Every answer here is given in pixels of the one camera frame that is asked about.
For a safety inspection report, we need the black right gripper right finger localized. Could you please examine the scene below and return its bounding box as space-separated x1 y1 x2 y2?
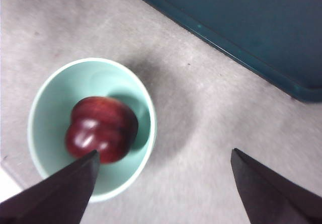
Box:
230 147 322 224

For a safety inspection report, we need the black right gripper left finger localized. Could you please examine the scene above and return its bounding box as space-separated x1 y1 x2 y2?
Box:
0 150 101 224

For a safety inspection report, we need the dark rectangular tray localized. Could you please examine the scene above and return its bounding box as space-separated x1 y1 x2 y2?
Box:
119 0 322 103

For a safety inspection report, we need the dark red plum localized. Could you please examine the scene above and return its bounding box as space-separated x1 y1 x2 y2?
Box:
64 96 139 165

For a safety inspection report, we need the teal ceramic bowl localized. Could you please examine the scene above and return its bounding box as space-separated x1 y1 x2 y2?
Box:
27 57 158 204

